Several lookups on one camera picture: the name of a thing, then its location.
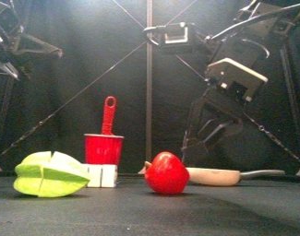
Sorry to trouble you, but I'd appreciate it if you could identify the red spoon handle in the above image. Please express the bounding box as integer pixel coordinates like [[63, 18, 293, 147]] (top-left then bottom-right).
[[100, 96, 118, 136]]

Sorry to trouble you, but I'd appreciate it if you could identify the red toy pepper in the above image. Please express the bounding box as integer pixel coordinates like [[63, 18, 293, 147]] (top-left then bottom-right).
[[143, 150, 191, 195]]

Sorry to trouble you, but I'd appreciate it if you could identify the red plastic cup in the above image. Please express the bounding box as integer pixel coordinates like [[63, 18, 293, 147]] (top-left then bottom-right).
[[83, 133, 126, 166]]

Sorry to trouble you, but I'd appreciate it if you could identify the white square block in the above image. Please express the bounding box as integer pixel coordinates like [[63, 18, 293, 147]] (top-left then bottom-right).
[[100, 163, 118, 189], [87, 163, 103, 189]]

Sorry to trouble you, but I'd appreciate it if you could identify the black and white mounted device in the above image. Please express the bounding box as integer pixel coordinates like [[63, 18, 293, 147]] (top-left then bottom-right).
[[142, 21, 201, 55]]

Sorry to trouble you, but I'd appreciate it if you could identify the green sliced toy vegetable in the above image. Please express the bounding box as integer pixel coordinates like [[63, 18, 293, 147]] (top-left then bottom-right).
[[11, 150, 91, 199]]

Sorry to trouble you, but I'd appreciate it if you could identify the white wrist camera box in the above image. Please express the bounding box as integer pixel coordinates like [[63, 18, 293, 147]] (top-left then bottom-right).
[[203, 57, 269, 103]]

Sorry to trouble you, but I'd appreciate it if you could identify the grey vertical frame pole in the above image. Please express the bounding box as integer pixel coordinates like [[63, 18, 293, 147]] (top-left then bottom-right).
[[144, 0, 154, 163]]

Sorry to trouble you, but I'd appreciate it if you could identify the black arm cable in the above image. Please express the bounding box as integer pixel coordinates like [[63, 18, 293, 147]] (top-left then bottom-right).
[[207, 1, 300, 42]]

